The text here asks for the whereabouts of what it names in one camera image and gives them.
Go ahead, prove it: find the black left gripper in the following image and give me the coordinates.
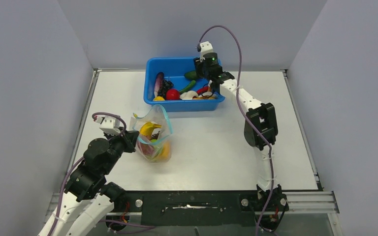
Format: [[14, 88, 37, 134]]
[[101, 126, 140, 175]]

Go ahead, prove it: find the red grape bunch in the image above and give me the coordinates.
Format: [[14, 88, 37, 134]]
[[137, 142, 156, 158]]

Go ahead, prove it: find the yellow banana bunch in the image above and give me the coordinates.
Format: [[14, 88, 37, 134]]
[[139, 122, 162, 140]]

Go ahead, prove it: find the dried brown grape bunch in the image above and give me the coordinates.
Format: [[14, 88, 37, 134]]
[[150, 131, 161, 142]]

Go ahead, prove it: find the clear zip top bag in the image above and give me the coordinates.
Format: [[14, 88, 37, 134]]
[[130, 104, 173, 162]]

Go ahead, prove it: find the yellow bell pepper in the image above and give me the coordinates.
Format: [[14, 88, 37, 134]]
[[157, 141, 171, 161]]

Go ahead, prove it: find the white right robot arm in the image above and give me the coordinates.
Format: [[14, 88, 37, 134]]
[[193, 52, 287, 213]]

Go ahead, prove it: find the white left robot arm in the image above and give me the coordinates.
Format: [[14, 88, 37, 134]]
[[39, 130, 139, 236]]

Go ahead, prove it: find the dark green avocado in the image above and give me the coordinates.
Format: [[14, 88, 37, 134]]
[[184, 71, 199, 81]]

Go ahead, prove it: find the red chili pepper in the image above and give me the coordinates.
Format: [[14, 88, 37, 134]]
[[196, 86, 209, 96]]

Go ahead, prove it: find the green chili pepper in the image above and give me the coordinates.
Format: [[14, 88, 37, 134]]
[[179, 80, 196, 94]]

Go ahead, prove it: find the orange bread piece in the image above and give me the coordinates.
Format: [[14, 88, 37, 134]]
[[192, 94, 217, 100]]

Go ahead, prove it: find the white mushroom upper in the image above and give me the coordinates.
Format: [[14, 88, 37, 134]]
[[180, 90, 199, 100]]

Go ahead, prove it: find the blue plastic bin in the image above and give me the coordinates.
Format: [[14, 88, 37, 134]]
[[143, 57, 225, 112]]

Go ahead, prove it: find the red apple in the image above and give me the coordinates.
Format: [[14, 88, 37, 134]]
[[165, 88, 180, 100]]

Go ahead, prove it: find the dark black grape bunch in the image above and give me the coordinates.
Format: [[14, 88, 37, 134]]
[[157, 79, 174, 99]]

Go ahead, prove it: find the purple eggplant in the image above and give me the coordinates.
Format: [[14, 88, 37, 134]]
[[154, 72, 164, 97]]

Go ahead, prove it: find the yellow lemon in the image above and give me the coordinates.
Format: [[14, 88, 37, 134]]
[[153, 96, 165, 101]]

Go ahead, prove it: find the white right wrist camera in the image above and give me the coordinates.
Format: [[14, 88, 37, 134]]
[[196, 41, 214, 62]]

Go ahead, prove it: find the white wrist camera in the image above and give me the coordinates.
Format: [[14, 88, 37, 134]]
[[196, 41, 214, 62], [93, 115, 121, 136]]

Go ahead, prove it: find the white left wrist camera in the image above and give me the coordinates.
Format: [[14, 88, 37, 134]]
[[93, 115, 121, 136]]

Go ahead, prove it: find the aluminium frame rail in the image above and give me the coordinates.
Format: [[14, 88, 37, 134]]
[[38, 68, 100, 236]]

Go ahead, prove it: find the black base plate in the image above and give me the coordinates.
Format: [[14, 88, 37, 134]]
[[105, 190, 289, 233]]

